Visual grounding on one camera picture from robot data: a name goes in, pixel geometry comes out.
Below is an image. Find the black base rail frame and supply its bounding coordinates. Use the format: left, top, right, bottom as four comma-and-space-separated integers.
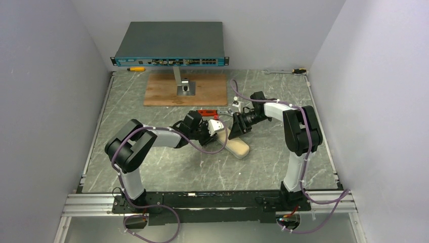
62, 190, 357, 229

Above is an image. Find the beige umbrella case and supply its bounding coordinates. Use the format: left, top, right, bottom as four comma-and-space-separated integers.
217, 130, 250, 159

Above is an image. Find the wooden board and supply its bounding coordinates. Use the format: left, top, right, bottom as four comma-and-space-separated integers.
143, 74, 228, 107

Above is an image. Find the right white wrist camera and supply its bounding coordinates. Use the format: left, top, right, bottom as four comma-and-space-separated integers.
231, 96, 242, 113

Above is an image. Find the yellow black handled wrench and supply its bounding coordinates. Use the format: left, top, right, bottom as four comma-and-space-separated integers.
263, 68, 307, 75

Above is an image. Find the metal stand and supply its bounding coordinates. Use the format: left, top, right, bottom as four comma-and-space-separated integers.
173, 66, 196, 96

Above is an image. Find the red adjustable wrench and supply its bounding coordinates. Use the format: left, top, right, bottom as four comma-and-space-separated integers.
197, 109, 233, 117

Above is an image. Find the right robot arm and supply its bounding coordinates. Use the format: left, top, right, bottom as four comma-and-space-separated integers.
228, 91, 323, 203

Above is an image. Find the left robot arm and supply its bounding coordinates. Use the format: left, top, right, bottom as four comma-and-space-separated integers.
105, 110, 217, 207

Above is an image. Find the network switch rack unit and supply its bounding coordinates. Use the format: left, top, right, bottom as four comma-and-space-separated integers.
110, 22, 230, 67

